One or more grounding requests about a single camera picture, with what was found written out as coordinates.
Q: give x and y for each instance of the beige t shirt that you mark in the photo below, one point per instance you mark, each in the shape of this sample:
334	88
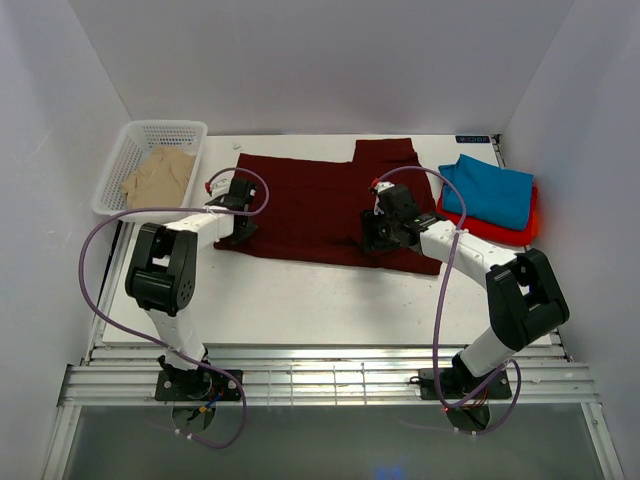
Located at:
161	180

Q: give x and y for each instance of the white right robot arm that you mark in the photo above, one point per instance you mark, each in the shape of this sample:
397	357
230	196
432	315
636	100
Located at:
525	301

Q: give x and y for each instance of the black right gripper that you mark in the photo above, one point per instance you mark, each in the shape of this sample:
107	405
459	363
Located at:
370	239

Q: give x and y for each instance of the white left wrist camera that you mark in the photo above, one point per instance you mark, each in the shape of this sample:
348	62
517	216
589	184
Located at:
218	185

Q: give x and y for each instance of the dark red t shirt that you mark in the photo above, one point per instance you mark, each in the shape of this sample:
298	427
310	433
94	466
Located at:
314	207

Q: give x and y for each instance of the white plastic basket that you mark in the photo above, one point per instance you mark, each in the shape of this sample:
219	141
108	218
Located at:
136	142

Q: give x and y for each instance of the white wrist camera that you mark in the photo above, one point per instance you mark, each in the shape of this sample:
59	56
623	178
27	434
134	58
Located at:
378	186
218	185

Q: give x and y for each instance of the folded blue t shirt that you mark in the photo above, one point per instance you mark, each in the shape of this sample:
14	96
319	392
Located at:
498	196

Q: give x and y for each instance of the blue table label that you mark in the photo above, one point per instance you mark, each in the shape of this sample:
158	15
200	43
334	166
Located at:
472	139

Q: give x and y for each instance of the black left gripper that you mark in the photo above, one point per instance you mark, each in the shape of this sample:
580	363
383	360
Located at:
244	234

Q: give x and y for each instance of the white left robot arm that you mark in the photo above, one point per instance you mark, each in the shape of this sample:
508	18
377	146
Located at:
161	277

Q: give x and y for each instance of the folded orange red t shirt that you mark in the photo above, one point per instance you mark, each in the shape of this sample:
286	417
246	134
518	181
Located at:
501	235

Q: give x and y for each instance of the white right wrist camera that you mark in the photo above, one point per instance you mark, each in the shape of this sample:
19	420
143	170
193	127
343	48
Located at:
378	186

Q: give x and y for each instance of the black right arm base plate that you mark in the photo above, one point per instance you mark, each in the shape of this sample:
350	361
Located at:
452	390

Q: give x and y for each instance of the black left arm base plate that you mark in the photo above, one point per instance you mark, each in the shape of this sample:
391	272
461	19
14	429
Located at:
194	385

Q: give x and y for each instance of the aluminium rail frame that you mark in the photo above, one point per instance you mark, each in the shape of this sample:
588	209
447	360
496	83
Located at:
332	376

